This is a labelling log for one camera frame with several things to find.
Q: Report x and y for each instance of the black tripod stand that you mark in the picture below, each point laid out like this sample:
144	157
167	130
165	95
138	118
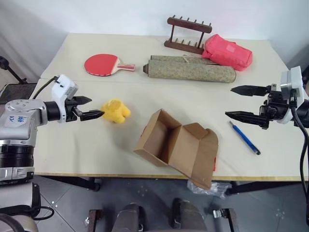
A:
12	71

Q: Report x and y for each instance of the brown cardboard box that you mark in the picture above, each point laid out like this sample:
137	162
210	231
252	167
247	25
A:
166	135

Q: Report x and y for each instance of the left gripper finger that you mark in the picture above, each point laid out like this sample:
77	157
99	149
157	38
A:
90	114
82	100

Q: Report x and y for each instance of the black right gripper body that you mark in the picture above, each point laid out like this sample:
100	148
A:
275	106

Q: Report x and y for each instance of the dark wooden peg rack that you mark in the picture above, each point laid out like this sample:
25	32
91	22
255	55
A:
188	24

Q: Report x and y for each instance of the thin patterned rolled scroll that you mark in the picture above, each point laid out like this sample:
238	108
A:
169	58

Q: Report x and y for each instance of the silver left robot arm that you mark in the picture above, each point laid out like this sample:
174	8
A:
19	130

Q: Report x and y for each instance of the blue pen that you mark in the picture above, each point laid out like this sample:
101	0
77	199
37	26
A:
243	137

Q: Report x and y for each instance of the pink fabric pouch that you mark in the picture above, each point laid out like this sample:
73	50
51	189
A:
224	52

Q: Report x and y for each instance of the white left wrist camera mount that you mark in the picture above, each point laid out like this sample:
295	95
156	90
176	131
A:
63	89

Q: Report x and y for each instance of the dark mesh seat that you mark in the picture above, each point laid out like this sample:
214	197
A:
17	91

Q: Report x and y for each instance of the yellow plush toy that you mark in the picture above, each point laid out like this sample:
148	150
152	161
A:
116	111

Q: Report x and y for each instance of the thick patterned rolled scroll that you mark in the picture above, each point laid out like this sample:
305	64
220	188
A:
188	71

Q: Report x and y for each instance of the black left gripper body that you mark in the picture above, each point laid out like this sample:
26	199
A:
71	111

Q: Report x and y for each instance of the clear plastic bag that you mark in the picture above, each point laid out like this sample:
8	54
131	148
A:
217	189

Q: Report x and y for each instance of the dark rounded shape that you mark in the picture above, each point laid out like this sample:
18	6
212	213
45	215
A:
188	215
128	218

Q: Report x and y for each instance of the red table tennis paddle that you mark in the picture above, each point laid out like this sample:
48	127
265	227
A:
100	64

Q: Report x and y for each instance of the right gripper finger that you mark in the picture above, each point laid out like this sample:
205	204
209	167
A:
243	116
248	90

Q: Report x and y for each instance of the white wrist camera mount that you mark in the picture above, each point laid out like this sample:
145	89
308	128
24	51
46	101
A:
295	82
63	89

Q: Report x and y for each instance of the black table leg bar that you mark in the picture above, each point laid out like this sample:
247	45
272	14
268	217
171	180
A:
260	187
72	181

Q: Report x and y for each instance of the brown wooden stand bar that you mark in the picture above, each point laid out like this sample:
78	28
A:
96	221
233	221

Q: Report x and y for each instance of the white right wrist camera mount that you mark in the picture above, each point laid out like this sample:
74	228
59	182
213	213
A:
295	82

